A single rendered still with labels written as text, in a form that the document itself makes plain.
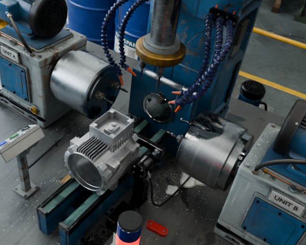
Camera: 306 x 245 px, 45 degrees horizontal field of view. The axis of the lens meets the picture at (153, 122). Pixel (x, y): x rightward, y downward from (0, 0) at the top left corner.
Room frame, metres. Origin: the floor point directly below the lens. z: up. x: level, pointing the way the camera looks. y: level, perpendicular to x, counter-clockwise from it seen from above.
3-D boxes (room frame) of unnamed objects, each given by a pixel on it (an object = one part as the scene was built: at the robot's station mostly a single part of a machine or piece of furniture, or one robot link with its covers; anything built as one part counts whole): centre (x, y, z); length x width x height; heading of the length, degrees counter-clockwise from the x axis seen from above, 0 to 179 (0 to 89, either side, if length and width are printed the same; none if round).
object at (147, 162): (1.04, -0.11, 0.92); 0.45 x 0.13 x 0.24; 152
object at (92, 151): (0.91, 0.15, 1.02); 0.20 x 0.19 x 0.19; 152
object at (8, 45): (1.41, 0.56, 0.99); 0.35 x 0.31 x 0.37; 62
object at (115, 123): (0.94, 0.14, 1.11); 0.12 x 0.11 x 0.07; 152
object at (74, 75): (1.30, 0.35, 1.04); 0.37 x 0.25 x 0.25; 62
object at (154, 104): (1.22, -0.01, 1.02); 0.15 x 0.02 x 0.15; 62
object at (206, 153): (0.99, -0.26, 1.04); 0.41 x 0.25 x 0.25; 62
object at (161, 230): (0.78, -0.08, 0.81); 0.09 x 0.03 x 0.02; 67
